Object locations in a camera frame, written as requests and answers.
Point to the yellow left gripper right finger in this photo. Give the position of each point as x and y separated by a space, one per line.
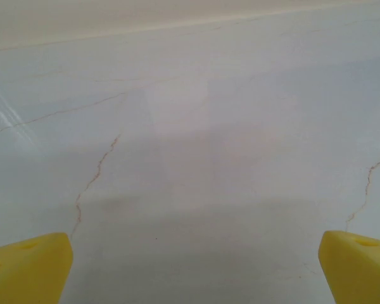
361 272

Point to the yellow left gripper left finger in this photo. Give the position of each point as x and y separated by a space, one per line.
28 269

